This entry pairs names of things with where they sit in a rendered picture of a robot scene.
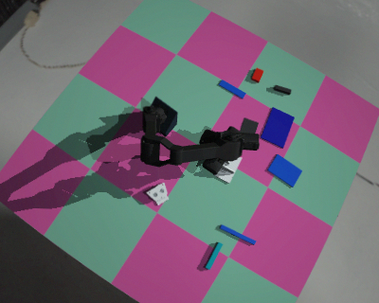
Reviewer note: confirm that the small black bar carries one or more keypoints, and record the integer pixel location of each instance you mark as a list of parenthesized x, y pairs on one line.
[(282, 90)]

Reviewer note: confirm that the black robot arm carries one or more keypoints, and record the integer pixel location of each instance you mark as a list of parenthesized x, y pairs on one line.
[(227, 145)]

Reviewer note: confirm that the red flat block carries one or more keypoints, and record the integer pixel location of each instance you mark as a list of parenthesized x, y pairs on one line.
[(257, 75)]

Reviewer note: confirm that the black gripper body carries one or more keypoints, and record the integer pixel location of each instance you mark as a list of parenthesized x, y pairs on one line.
[(215, 164)]

